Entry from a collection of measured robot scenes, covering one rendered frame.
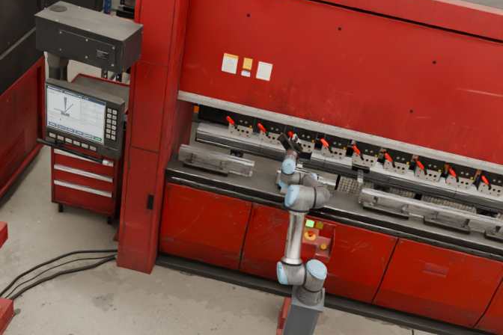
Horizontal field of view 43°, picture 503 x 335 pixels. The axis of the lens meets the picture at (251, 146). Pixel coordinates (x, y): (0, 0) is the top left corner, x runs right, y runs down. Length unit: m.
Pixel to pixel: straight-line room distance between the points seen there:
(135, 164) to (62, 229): 1.12
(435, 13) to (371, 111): 0.69
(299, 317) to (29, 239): 2.19
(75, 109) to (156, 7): 0.70
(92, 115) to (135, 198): 0.93
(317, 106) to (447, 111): 0.76
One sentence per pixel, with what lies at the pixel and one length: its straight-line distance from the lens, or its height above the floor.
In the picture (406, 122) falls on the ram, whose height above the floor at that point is 1.54.
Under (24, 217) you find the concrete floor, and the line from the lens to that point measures 5.13.
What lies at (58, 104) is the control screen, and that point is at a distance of 3.60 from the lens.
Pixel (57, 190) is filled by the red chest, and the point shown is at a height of 0.25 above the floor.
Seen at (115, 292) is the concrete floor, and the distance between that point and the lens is 4.55.
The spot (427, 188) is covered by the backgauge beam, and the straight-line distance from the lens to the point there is 4.49.
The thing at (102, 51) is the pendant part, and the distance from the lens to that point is 3.33.
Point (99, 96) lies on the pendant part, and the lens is 3.44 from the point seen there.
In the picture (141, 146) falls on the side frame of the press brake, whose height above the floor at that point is 1.07.
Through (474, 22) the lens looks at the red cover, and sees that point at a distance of 3.67.
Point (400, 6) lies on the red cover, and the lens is 3.60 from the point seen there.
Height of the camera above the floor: 3.32
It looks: 33 degrees down
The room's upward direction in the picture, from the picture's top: 11 degrees clockwise
